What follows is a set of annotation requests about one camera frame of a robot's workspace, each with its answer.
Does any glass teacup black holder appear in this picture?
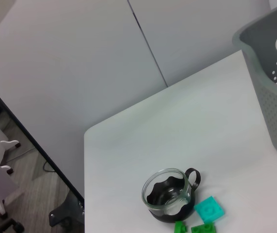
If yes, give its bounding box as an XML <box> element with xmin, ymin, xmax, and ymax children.
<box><xmin>141</xmin><ymin>167</ymin><xmax>202</xmax><ymax>223</ymax></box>

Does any grey-green plastic storage bin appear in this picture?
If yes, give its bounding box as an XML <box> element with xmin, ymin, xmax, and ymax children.
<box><xmin>232</xmin><ymin>1</ymin><xmax>277</xmax><ymax>170</ymax></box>

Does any teal square plate brick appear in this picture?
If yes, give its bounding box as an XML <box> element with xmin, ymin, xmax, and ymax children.
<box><xmin>193</xmin><ymin>196</ymin><xmax>225</xmax><ymax>224</ymax></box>

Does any green notched brick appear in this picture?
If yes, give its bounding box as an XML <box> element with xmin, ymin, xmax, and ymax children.
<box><xmin>173</xmin><ymin>220</ymin><xmax>187</xmax><ymax>233</ymax></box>

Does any green flat brick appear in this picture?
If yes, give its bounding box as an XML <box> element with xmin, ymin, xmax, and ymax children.
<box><xmin>190</xmin><ymin>222</ymin><xmax>216</xmax><ymax>233</ymax></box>

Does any black chair base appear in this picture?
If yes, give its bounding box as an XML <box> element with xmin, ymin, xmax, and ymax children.
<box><xmin>0</xmin><ymin>213</ymin><xmax>25</xmax><ymax>233</ymax></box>

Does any black partition frame rail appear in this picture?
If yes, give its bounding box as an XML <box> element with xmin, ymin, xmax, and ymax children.
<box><xmin>0</xmin><ymin>77</ymin><xmax>85</xmax><ymax>203</ymax></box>

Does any black table leg bracket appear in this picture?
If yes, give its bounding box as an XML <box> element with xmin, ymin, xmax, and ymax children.
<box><xmin>49</xmin><ymin>193</ymin><xmax>85</xmax><ymax>228</ymax></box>

